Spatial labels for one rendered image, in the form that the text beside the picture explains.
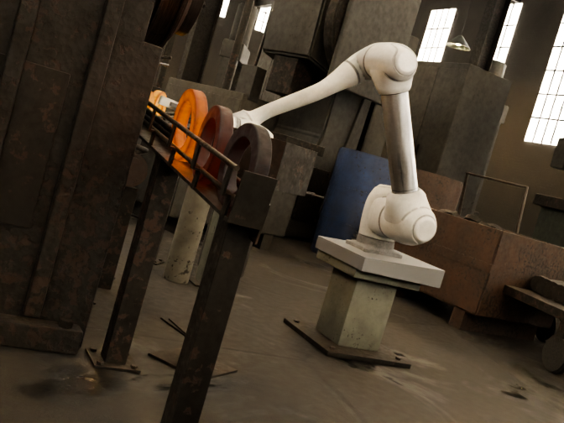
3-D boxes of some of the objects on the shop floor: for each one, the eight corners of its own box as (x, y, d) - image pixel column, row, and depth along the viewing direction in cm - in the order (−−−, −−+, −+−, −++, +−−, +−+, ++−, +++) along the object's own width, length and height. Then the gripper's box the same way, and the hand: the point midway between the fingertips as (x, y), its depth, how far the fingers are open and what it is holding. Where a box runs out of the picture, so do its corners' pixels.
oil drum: (331, 262, 567) (363, 149, 560) (296, 243, 619) (326, 141, 613) (392, 275, 594) (425, 169, 587) (354, 257, 646) (383, 159, 640)
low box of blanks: (547, 346, 460) (579, 246, 455) (469, 335, 419) (504, 224, 414) (442, 299, 537) (469, 213, 532) (368, 285, 496) (396, 192, 491)
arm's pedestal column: (359, 335, 333) (379, 269, 331) (409, 368, 297) (432, 295, 295) (283, 321, 315) (303, 253, 313) (326, 356, 279) (350, 278, 277)
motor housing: (82, 287, 276) (120, 149, 272) (72, 271, 295) (107, 143, 291) (116, 293, 282) (154, 158, 278) (104, 277, 301) (138, 151, 297)
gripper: (222, 135, 258) (160, 111, 247) (210, 132, 270) (150, 108, 259) (230, 115, 258) (169, 90, 247) (217, 112, 269) (158, 88, 258)
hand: (169, 103), depth 254 cm, fingers closed
